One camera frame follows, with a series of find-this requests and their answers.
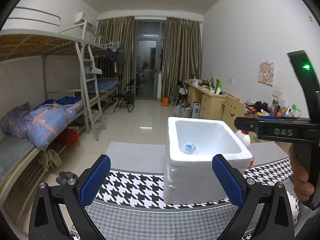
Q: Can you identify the blue white face mask pack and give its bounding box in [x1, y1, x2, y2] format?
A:
[182, 142, 199, 154]

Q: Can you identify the right hand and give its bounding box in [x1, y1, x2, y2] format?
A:
[289, 144, 315, 202]

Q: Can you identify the dark thermos flask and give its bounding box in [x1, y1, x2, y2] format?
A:
[270, 99, 279, 116]

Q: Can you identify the houndstooth table cloth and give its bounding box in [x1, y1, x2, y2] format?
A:
[69, 155, 301, 240]

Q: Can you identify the white styrofoam box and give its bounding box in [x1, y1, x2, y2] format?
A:
[163, 117, 253, 204]

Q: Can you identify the white bottle red pump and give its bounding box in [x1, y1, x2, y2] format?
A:
[235, 130, 251, 148]

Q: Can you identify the wooden smiley chair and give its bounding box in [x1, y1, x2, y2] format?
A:
[222, 95, 246, 132]

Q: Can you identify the blue plaid quilt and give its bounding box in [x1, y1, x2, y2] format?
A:
[1, 96, 84, 151]

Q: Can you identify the wooden desk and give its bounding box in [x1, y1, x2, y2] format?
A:
[183, 80, 311, 143]

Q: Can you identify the black folding chair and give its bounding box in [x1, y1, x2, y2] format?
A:
[113, 79, 135, 113]

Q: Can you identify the orange bag on floor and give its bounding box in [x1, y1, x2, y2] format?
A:
[162, 97, 170, 107]

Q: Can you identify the white metal bunk bed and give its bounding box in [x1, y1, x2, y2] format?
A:
[1, 7, 118, 224]

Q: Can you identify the left brown curtain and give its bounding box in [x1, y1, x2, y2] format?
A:
[96, 16, 135, 90]

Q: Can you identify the brown curtain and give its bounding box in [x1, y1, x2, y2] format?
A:
[161, 17, 202, 98]
[96, 16, 135, 90]

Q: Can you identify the right brown curtain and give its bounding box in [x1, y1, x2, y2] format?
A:
[161, 17, 202, 98]

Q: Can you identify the glass balcony door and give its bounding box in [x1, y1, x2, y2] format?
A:
[132, 20, 166, 100]

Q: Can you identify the white air conditioner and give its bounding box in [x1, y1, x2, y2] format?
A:
[75, 11, 94, 28]

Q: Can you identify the anime girl wall picture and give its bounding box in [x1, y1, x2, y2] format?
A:
[258, 61, 275, 86]

